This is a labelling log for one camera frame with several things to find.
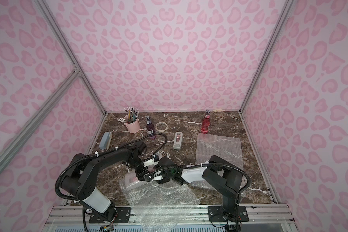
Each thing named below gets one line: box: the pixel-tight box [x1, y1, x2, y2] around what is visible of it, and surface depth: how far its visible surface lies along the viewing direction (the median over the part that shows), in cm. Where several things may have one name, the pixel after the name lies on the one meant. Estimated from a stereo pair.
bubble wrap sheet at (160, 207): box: [118, 169, 201, 232], surface depth 78 cm
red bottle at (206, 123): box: [200, 109, 211, 135], surface depth 103 cm
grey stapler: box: [99, 131, 113, 152], surface depth 100 cm
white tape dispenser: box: [173, 131, 184, 150], surface depth 100 cm
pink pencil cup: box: [123, 114, 141, 134], surface depth 105 cm
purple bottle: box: [145, 115, 157, 140], surface depth 97 cm
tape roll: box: [155, 121, 168, 133], surface depth 112 cm
